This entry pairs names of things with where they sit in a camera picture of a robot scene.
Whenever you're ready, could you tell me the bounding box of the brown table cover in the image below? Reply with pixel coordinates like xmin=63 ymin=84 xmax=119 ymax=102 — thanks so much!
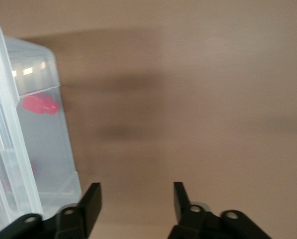
xmin=0 ymin=0 xmax=297 ymax=239

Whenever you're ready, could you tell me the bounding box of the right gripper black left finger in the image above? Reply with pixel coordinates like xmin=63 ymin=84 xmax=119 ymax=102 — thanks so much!
xmin=0 ymin=182 xmax=102 ymax=239

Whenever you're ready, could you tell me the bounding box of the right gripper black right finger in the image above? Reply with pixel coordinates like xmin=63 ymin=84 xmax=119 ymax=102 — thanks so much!
xmin=166 ymin=181 xmax=272 ymax=239

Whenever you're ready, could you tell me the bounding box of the red block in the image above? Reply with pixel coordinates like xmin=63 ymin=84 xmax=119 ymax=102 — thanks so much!
xmin=22 ymin=92 xmax=60 ymax=117

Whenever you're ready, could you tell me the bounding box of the clear plastic storage box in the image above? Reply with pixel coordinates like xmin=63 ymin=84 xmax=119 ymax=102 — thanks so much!
xmin=3 ymin=36 xmax=83 ymax=221

